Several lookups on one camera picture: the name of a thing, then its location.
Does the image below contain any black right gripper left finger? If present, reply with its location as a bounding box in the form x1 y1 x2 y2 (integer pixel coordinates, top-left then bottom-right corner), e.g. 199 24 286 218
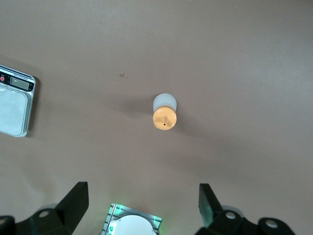
0 181 89 235

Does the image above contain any aluminium arm base plate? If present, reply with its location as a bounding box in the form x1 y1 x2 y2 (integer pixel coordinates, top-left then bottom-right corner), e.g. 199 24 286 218
102 203 163 235

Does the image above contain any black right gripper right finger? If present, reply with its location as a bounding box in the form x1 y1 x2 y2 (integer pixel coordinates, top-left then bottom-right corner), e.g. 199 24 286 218
197 183 298 235

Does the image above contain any squeeze bottle with orange cap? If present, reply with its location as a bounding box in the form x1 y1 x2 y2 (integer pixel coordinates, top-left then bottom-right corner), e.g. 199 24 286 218
152 93 178 130

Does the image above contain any silver digital kitchen scale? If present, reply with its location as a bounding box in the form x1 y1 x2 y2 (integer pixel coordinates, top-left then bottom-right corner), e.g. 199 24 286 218
0 64 37 138

